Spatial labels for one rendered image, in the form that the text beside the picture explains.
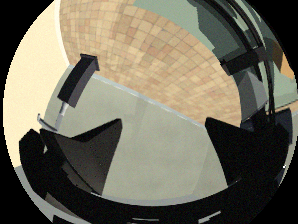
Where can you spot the tan rectangular block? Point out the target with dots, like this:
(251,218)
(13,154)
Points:
(280,60)

